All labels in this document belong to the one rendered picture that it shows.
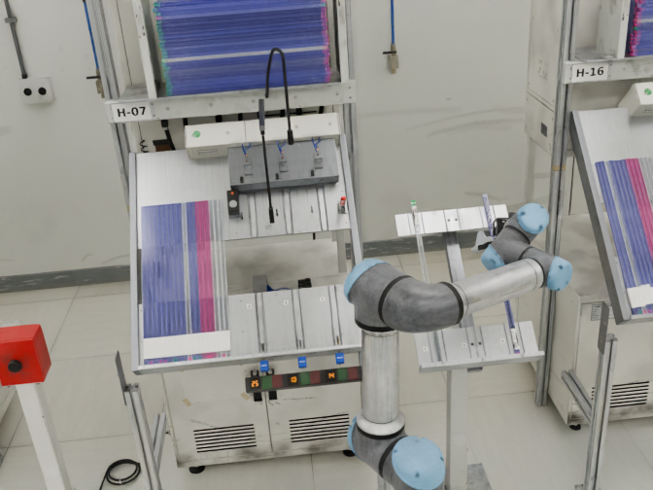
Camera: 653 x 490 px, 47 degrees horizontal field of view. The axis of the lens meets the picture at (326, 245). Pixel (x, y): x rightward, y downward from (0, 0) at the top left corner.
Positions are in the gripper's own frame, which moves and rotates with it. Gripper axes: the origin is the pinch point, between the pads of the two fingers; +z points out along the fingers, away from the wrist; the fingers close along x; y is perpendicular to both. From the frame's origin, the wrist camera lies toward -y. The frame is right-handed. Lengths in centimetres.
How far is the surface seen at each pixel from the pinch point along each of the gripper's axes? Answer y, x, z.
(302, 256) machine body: 14, 56, 81
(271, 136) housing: 38, 67, 15
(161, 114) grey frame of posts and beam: 42, 101, 12
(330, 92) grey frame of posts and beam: 51, 49, 10
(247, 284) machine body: -1, 76, 67
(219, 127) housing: 40, 84, 16
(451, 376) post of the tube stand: -33.9, 7.5, 27.9
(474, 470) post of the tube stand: -65, -9, 69
